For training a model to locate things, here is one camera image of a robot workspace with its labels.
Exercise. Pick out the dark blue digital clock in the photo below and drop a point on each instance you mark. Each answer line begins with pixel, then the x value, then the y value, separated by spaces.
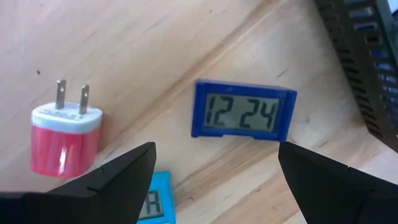
pixel 242 112

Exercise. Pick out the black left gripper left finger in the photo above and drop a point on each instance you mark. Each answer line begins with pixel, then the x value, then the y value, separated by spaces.
pixel 77 202

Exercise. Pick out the teal digital clock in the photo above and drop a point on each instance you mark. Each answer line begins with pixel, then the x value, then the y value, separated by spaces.
pixel 161 183

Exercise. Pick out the black slotted plastic basket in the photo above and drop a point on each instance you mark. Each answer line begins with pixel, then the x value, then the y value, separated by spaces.
pixel 351 46

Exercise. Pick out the red white USB wall charger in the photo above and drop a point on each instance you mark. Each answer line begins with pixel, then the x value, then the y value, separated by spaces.
pixel 62 149

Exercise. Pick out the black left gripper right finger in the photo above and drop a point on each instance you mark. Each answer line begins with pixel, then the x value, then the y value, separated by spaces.
pixel 335 196

